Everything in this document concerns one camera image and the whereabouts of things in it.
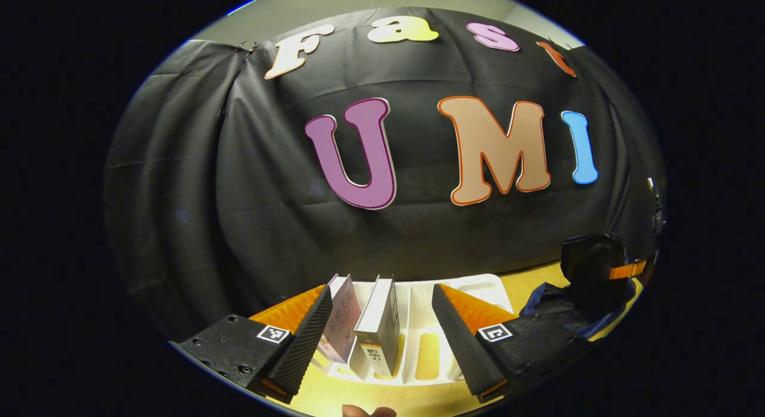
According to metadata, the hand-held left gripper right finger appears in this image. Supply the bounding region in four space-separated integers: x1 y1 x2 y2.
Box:
430 283 592 404

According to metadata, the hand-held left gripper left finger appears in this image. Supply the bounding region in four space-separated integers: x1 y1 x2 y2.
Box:
169 284 334 404

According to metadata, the pink book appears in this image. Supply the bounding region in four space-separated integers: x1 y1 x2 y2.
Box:
317 274 363 365

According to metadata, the blue schoolbag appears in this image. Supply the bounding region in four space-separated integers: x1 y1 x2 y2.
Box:
519 233 638 341

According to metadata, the white plastic bookshelf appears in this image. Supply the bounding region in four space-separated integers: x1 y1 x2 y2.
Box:
311 274 515 387

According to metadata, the white book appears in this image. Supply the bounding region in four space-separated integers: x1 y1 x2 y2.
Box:
354 276 401 379

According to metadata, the black backdrop cloth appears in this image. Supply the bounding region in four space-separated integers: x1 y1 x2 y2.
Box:
103 7 667 340

